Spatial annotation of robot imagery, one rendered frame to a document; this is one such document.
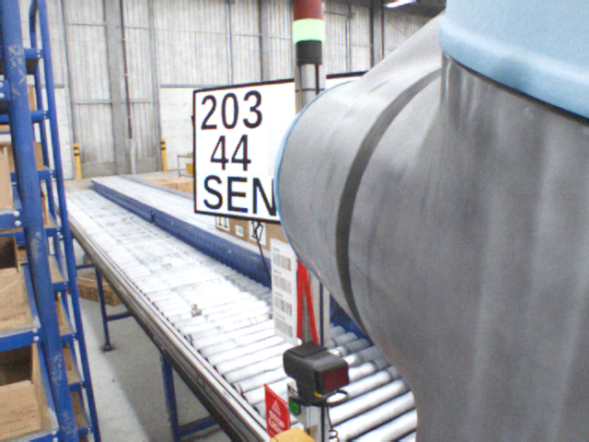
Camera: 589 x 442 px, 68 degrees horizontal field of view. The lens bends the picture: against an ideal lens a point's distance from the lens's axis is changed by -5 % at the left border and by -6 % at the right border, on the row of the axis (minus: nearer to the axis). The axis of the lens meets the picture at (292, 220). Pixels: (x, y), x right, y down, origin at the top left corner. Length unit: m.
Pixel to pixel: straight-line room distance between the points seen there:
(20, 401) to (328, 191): 0.82
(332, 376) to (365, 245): 0.60
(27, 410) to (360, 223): 0.85
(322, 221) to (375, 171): 0.05
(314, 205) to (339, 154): 0.03
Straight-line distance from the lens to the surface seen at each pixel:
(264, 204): 0.99
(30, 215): 0.82
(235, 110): 1.05
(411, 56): 0.26
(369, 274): 0.16
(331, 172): 0.20
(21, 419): 0.97
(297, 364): 0.78
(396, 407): 1.28
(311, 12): 0.78
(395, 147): 0.16
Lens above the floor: 1.45
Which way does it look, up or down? 12 degrees down
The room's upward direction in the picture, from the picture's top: 2 degrees counter-clockwise
